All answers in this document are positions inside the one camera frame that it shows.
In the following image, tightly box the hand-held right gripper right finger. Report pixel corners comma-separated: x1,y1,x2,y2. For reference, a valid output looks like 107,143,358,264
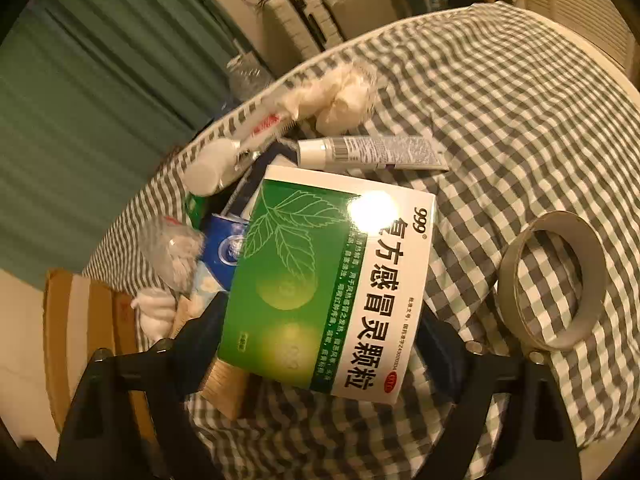
412,312,583,480

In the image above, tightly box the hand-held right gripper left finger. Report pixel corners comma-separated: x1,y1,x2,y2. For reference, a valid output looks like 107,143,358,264
55,292,231,480

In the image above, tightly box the clear bag with red label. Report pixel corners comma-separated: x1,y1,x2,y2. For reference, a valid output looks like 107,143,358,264
142,215,207,293

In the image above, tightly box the blue and white packet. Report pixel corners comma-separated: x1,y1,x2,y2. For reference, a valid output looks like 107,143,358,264
197,214,251,291

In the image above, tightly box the cardboard box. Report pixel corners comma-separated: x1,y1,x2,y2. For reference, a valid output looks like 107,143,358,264
44,269,166,441

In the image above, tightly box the green medicine box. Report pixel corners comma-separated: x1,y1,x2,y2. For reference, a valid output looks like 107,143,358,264
215,165,438,405

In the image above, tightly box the white ointment tube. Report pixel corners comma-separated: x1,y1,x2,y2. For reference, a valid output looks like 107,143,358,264
297,135,450,173

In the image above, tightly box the large white tissue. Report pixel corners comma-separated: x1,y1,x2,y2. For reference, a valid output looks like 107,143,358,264
280,62,377,132

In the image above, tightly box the small crumpled white tissue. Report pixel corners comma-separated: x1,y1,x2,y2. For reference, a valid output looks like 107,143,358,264
131,287,177,337

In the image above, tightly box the green snack packet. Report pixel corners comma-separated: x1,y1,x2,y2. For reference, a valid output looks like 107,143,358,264
184,194,210,228

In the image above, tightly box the black crumpled cloth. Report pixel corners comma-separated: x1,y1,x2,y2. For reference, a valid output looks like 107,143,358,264
207,142,301,221

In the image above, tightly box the grey tape roll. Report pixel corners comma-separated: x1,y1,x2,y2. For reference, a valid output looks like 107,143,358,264
497,211,607,353

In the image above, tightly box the white plastic bottle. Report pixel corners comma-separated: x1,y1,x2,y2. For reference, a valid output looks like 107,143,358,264
182,139,242,197

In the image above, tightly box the clear wrapper with red print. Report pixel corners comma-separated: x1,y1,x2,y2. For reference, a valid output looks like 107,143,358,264
220,85,306,148

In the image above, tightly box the grey checked bed sheet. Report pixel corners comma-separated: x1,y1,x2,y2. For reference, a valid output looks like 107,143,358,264
82,2,640,480

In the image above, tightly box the green curtain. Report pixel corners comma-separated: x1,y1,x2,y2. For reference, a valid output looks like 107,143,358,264
0,0,251,291

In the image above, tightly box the large clear water bottle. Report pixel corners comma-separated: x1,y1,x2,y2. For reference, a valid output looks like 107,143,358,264
226,52,275,103

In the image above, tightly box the white suitcase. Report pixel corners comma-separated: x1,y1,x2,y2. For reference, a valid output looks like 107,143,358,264
264,0,347,61

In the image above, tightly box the grey mini fridge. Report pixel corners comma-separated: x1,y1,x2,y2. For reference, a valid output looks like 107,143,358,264
310,0,418,41

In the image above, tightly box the white louvred closet door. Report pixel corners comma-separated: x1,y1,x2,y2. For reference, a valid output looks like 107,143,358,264
515,0,640,68

